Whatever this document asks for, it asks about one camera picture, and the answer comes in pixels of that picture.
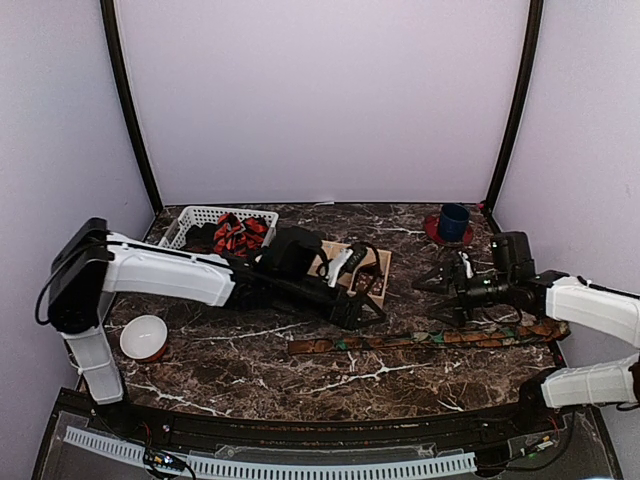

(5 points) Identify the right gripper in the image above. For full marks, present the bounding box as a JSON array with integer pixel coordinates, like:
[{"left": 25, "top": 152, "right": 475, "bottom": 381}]
[{"left": 413, "top": 258, "right": 515, "bottom": 327}]

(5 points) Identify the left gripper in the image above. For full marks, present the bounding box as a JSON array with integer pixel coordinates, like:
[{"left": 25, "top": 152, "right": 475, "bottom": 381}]
[{"left": 276, "top": 272, "right": 387, "bottom": 330}]

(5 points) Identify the brown green patterned tie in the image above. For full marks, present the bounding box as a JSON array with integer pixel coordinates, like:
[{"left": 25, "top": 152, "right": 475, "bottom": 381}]
[{"left": 287, "top": 319, "right": 570, "bottom": 355}]

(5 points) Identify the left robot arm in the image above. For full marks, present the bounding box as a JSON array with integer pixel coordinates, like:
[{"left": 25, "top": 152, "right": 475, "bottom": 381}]
[{"left": 34, "top": 217, "right": 386, "bottom": 436}]

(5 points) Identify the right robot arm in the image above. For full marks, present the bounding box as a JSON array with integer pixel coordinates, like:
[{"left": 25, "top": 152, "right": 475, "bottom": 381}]
[{"left": 412, "top": 262, "right": 639, "bottom": 434}]

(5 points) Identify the rolled brown patterned tie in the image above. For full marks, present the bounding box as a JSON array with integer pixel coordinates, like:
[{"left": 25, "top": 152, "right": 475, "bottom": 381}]
[{"left": 351, "top": 271, "right": 385, "bottom": 297}]

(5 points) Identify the wooden compartment tray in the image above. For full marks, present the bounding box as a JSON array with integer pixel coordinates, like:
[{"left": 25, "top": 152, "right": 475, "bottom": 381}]
[{"left": 322, "top": 240, "right": 392, "bottom": 308}]

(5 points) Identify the red saucer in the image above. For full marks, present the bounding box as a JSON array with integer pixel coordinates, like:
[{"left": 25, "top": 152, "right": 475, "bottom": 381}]
[{"left": 423, "top": 215, "right": 474, "bottom": 246}]

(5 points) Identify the blue cup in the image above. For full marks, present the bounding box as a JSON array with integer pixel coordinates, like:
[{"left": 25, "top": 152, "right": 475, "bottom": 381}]
[{"left": 437, "top": 203, "right": 470, "bottom": 242}]

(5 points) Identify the red black striped tie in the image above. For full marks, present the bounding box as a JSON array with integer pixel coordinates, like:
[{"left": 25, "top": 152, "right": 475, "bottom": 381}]
[{"left": 213, "top": 213, "right": 269, "bottom": 257}]

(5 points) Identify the white perforated basket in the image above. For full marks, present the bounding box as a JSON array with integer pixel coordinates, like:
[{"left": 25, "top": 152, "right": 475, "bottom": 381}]
[{"left": 157, "top": 206, "right": 279, "bottom": 249}]

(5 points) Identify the dark tie in basket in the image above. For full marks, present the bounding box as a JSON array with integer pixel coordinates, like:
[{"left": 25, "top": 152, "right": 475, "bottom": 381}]
[{"left": 183, "top": 223, "right": 217, "bottom": 254}]

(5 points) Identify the white orange bowl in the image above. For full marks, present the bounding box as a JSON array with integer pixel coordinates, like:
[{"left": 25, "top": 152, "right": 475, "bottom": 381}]
[{"left": 119, "top": 315, "right": 168, "bottom": 363}]

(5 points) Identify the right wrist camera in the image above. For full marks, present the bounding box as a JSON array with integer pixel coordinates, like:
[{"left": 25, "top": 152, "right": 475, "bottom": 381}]
[{"left": 490, "top": 231, "right": 535, "bottom": 283}]

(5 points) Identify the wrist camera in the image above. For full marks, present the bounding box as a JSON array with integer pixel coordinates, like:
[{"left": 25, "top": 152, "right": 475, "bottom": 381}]
[
  {"left": 490, "top": 231, "right": 535, "bottom": 283},
  {"left": 257, "top": 226, "right": 322, "bottom": 280}
]

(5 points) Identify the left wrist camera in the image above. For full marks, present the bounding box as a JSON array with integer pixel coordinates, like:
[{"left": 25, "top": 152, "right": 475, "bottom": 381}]
[{"left": 257, "top": 226, "right": 322, "bottom": 280}]

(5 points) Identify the grey cable duct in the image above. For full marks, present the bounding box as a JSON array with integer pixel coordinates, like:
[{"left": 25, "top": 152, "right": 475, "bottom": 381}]
[{"left": 63, "top": 426, "right": 477, "bottom": 479}]

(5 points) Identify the right black frame post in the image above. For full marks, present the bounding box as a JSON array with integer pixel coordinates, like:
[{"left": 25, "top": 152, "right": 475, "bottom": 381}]
[{"left": 483, "top": 0, "right": 544, "bottom": 215}]

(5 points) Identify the black frame post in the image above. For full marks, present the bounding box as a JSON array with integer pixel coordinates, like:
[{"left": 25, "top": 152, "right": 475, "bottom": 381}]
[
  {"left": 99, "top": 0, "right": 164, "bottom": 214},
  {"left": 483, "top": 0, "right": 544, "bottom": 215}
]

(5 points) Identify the black front rail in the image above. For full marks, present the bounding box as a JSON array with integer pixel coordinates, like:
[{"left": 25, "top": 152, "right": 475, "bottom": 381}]
[{"left": 51, "top": 388, "right": 603, "bottom": 452}]

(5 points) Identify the left black frame post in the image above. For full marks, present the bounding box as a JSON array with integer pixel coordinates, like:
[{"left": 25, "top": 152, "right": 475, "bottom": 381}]
[{"left": 99, "top": 0, "right": 164, "bottom": 214}]

